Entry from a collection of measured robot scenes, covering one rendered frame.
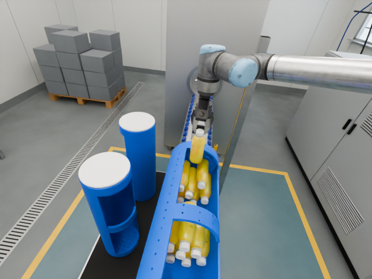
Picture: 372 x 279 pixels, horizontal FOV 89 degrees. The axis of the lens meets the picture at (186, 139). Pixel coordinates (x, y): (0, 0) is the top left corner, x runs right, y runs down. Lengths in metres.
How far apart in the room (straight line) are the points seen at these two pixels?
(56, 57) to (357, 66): 3.90
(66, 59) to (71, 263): 3.00
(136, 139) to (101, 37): 2.73
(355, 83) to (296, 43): 4.89
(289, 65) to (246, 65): 0.14
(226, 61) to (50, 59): 3.69
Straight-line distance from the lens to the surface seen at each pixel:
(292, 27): 5.43
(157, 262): 0.70
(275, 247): 2.30
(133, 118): 1.60
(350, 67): 0.68
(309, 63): 0.71
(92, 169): 1.21
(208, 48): 0.73
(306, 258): 2.40
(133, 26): 5.47
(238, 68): 0.65
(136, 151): 1.58
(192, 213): 0.75
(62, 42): 3.88
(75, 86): 4.08
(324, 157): 2.78
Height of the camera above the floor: 1.88
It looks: 38 degrees down
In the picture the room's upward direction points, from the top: 7 degrees clockwise
